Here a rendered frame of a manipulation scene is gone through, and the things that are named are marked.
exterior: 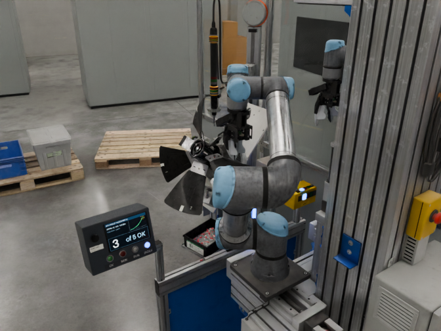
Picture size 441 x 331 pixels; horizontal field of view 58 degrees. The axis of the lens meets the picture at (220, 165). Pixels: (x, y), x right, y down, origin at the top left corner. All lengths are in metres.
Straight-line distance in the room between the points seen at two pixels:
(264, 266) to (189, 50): 6.55
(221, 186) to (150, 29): 6.61
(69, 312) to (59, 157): 2.23
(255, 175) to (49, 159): 3.94
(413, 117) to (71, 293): 2.66
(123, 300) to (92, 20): 5.30
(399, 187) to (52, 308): 2.51
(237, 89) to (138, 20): 6.26
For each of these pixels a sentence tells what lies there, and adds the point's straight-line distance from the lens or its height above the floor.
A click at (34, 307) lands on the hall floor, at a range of 3.21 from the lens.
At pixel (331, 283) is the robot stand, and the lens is 1.57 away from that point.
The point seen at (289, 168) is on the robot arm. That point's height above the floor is 1.59.
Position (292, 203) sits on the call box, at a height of 1.02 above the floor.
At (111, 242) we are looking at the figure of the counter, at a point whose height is 1.17.
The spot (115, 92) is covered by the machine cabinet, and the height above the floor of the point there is 0.26.
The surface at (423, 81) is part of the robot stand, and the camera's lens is 1.15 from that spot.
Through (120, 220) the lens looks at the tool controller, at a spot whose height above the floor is 1.24.
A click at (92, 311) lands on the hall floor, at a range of 3.04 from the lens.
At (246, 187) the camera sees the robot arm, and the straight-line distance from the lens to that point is 1.04.
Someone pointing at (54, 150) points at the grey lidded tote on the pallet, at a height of 0.37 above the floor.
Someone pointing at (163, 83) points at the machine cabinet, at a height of 0.36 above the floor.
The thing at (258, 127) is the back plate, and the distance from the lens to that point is 2.38.
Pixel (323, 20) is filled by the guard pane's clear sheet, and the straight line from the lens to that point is 2.44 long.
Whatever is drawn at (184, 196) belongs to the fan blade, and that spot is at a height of 0.99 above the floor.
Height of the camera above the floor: 2.04
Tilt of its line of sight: 24 degrees down
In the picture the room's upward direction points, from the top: straight up
